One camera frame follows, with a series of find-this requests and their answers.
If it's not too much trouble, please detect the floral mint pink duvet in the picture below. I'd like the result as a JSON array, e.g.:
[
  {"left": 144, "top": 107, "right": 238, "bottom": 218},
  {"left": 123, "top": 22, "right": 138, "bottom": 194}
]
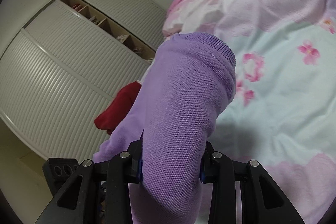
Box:
[{"left": 163, "top": 0, "right": 335, "bottom": 223}]

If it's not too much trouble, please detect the purple knit sweater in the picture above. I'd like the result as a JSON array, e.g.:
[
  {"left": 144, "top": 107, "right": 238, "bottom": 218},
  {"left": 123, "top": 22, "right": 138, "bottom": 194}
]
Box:
[{"left": 93, "top": 32, "right": 236, "bottom": 223}]

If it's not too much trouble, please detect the white louvered wardrobe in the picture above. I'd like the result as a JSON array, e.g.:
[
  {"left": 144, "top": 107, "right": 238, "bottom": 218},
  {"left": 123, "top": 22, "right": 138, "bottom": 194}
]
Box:
[{"left": 1, "top": 0, "right": 166, "bottom": 160}]

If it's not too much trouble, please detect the red folded garment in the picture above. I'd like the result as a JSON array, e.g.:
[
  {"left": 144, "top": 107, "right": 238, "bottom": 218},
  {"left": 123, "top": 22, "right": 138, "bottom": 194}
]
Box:
[{"left": 94, "top": 81, "right": 142, "bottom": 135}]

